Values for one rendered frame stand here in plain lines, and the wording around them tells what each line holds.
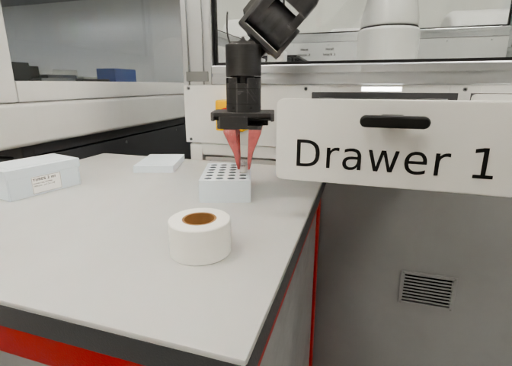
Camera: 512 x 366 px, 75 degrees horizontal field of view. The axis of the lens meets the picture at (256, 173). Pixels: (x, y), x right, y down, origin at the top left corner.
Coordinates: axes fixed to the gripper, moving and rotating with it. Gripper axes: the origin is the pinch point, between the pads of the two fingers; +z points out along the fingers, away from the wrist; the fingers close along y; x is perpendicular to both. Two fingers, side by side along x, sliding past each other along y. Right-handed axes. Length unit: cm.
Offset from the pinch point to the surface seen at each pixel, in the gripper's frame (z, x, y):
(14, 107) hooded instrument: -8, -19, 55
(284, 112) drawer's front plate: -10.1, 11.3, -6.4
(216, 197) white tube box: 4.3, 5.7, 4.0
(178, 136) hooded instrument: 11, -94, 38
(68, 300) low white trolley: 4.7, 31.9, 13.1
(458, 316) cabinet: 40, -13, -50
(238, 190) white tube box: 3.0, 5.5, 0.4
